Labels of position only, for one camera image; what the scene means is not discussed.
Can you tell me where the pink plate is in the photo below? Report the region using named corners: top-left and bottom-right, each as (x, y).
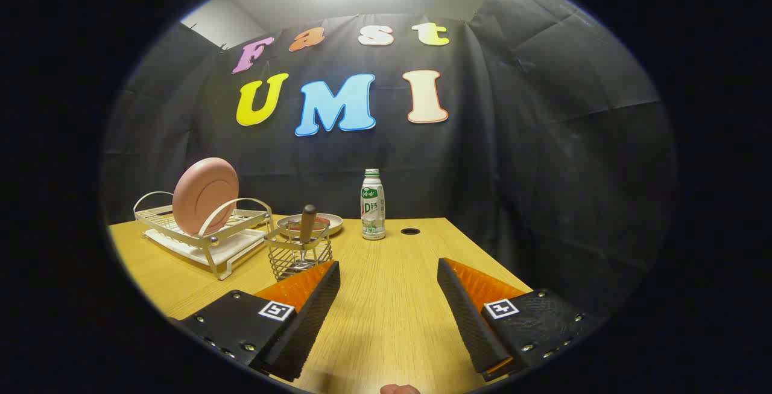
top-left (172, 157), bottom-right (240, 237)

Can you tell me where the white wire dish rack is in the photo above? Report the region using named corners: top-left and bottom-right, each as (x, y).
top-left (133, 191), bottom-right (275, 281)

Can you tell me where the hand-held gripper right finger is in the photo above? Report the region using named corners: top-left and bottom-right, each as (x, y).
top-left (437, 258), bottom-right (604, 383)

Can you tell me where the white drink bottle green cap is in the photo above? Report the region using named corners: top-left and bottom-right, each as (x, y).
top-left (361, 168), bottom-right (387, 241)

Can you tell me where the beige plate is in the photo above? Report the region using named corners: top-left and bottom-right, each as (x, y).
top-left (276, 213), bottom-right (344, 238)

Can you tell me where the metal spoon with brown handle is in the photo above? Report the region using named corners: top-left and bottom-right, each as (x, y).
top-left (296, 204), bottom-right (318, 274)

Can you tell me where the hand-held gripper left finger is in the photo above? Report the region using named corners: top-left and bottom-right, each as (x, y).
top-left (171, 260), bottom-right (341, 383)

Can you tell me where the white drip tray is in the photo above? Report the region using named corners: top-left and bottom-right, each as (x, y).
top-left (144, 228), bottom-right (269, 280)

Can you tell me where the metal wire basket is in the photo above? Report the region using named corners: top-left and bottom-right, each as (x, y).
top-left (264, 223), bottom-right (334, 283)

